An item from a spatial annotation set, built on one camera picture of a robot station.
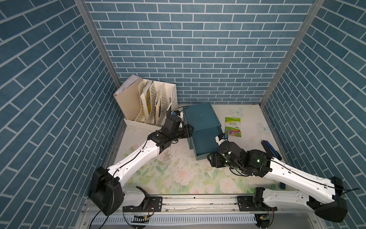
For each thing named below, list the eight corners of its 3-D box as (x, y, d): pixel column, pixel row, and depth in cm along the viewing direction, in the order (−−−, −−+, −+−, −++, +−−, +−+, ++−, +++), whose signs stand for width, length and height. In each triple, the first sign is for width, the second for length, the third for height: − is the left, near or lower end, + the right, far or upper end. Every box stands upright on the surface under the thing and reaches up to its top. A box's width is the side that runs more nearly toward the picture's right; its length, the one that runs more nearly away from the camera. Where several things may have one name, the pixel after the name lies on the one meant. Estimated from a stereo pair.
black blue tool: (272, 163, 91) (275, 160, 89) (258, 143, 101) (260, 141, 98) (280, 160, 93) (283, 157, 90) (265, 141, 102) (267, 138, 99)
